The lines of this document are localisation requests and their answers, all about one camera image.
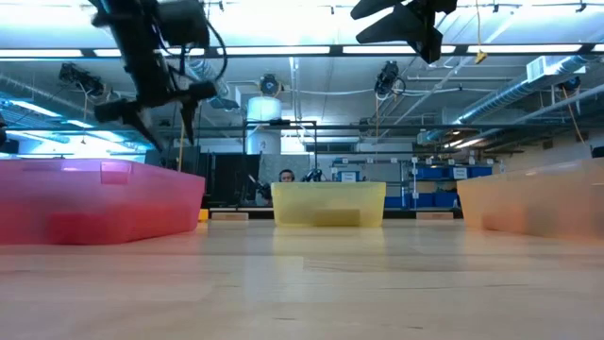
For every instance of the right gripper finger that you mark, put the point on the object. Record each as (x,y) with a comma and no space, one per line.
(410,26)
(373,7)

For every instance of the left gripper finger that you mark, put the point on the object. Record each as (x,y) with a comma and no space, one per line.
(113,111)
(200,92)

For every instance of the black background robot arm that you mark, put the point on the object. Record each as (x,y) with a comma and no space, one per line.
(312,175)

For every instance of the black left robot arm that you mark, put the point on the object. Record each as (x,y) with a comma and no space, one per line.
(137,42)

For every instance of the ceiling light strip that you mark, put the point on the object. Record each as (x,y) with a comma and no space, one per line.
(106,52)
(40,53)
(278,49)
(524,48)
(377,49)

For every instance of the black ceiling-mounted device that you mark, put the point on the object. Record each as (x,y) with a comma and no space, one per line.
(82,79)
(389,78)
(270,85)

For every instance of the white cylinder tank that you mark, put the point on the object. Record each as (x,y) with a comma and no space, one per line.
(264,108)

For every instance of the black cabinet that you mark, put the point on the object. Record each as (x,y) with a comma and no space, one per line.
(226,179)

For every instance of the pink translucent plastic bin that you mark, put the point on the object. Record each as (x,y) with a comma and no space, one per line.
(94,203)

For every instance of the black headphones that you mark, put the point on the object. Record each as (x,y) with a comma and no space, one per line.
(280,175)

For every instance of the person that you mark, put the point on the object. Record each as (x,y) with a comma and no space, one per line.
(286,176)

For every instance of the amber long plastic brick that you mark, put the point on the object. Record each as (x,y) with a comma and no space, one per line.
(203,215)

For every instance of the blue storage bin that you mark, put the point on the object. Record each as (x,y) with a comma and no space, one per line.
(446,199)
(422,199)
(394,202)
(428,172)
(482,171)
(458,172)

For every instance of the white label sign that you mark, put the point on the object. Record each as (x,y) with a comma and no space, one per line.
(348,176)

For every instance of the yellow translucent plastic bin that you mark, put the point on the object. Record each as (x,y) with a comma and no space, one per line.
(330,203)

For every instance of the orange translucent plastic bin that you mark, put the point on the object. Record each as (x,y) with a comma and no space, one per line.
(533,203)

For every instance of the silver ventilation duct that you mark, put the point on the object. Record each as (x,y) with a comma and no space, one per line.
(509,92)
(222,96)

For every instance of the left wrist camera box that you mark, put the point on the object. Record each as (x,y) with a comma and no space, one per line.
(184,21)

